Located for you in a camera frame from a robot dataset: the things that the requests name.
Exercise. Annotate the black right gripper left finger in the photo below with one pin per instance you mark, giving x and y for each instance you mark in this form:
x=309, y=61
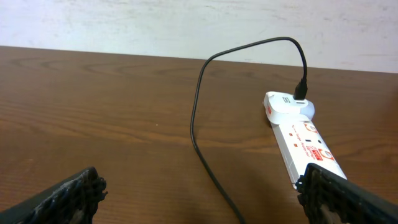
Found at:
x=72, y=201

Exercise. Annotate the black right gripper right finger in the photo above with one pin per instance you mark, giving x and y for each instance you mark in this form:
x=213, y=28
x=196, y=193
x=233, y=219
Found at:
x=329, y=198

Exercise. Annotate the white USB wall charger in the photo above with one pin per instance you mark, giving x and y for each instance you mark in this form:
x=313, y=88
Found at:
x=283, y=108

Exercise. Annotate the white power strip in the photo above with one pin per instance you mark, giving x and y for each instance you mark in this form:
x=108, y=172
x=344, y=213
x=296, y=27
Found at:
x=300, y=143

